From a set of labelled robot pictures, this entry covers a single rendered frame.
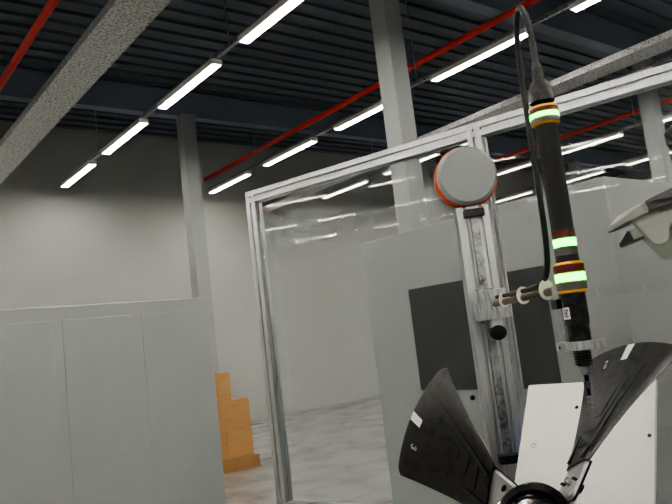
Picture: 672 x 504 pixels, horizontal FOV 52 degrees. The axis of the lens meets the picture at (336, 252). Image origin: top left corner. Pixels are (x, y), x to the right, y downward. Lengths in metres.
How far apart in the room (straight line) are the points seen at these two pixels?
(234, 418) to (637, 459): 8.00
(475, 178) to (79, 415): 5.01
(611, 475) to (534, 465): 0.15
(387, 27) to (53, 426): 5.17
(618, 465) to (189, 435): 5.56
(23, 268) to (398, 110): 7.93
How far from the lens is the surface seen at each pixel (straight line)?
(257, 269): 2.36
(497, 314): 1.62
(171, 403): 6.60
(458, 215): 1.75
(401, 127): 7.45
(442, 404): 1.28
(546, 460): 1.46
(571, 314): 1.05
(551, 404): 1.52
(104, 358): 6.37
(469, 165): 1.77
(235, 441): 9.20
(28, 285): 13.16
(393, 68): 7.67
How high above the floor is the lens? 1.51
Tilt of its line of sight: 7 degrees up
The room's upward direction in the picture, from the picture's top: 7 degrees counter-clockwise
